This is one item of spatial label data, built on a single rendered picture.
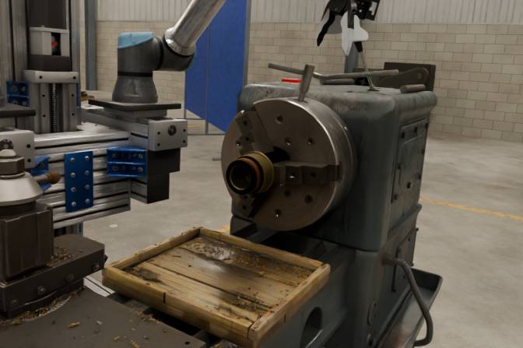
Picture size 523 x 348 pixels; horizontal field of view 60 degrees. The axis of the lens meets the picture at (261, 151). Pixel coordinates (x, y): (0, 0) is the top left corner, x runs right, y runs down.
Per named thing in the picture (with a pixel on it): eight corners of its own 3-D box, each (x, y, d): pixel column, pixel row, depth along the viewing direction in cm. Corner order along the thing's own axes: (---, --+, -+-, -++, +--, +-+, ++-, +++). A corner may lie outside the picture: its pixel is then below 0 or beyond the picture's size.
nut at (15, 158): (14, 170, 62) (13, 145, 61) (31, 175, 60) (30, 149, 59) (-16, 175, 59) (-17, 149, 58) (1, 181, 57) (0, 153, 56)
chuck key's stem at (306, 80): (294, 113, 104) (308, 65, 101) (290, 110, 106) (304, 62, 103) (303, 114, 105) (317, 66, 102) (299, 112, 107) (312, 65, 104)
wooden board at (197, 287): (198, 240, 114) (198, 224, 114) (329, 281, 96) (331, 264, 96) (101, 285, 89) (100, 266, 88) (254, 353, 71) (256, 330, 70)
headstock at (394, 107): (307, 177, 186) (314, 81, 178) (426, 201, 162) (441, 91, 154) (221, 212, 135) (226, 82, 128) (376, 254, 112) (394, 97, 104)
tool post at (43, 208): (28, 251, 67) (26, 186, 65) (60, 265, 63) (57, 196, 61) (-24, 268, 61) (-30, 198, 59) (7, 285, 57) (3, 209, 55)
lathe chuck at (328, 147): (229, 192, 125) (255, 82, 115) (331, 242, 110) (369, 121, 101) (208, 199, 117) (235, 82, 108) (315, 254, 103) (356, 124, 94)
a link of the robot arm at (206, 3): (140, 50, 161) (214, -74, 123) (176, 52, 171) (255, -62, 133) (149, 78, 157) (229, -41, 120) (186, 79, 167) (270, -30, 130)
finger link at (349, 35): (373, 54, 95) (370, 15, 98) (349, 47, 93) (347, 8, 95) (364, 60, 98) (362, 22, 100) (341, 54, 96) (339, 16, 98)
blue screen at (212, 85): (166, 119, 977) (168, 6, 932) (202, 119, 1005) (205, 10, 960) (212, 160, 599) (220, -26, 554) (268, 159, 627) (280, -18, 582)
